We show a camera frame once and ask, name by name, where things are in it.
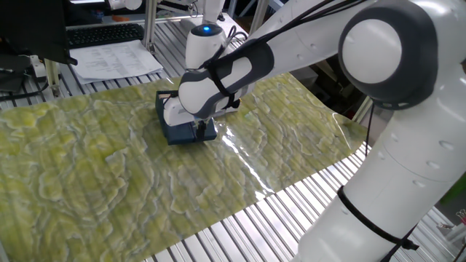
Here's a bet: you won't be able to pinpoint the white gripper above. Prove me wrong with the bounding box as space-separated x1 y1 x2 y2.
162 95 208 142

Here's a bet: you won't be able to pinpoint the dark blue ribboned casing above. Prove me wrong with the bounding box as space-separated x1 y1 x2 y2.
156 98 218 146

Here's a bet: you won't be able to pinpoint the dark blue inner gift box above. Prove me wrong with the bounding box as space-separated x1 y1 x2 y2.
155 90 180 102

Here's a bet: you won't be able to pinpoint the grey box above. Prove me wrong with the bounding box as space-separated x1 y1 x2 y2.
290 65 320 89

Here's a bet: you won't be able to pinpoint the white printed paper sheets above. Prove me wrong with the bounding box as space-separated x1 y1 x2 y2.
68 39 164 85

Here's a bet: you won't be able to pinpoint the green marble pattern mat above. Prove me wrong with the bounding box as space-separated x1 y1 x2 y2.
0 71 368 262

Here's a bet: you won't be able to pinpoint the black keyboard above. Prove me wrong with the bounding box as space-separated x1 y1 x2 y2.
66 23 146 50

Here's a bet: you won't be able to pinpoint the white power strip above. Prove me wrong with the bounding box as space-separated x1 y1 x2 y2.
28 54 48 79

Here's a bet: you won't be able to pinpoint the black computer monitor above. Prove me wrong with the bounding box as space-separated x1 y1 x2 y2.
0 0 79 66

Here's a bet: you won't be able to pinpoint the green plastic bin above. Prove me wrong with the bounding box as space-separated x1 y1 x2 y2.
439 173 466 205

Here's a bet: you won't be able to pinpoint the white stand with base plate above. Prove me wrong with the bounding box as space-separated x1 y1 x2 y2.
180 0 250 47

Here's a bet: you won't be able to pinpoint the tall aluminium frame post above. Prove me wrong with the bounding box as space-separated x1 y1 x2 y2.
143 0 158 54

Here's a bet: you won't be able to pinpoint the slanted aluminium frame strut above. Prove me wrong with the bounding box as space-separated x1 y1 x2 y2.
249 0 271 36

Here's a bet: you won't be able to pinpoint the short aluminium frame post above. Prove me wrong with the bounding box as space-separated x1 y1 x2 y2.
43 59 62 98

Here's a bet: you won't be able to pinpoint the black arm cable with straps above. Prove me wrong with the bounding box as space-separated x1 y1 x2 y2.
198 0 419 262

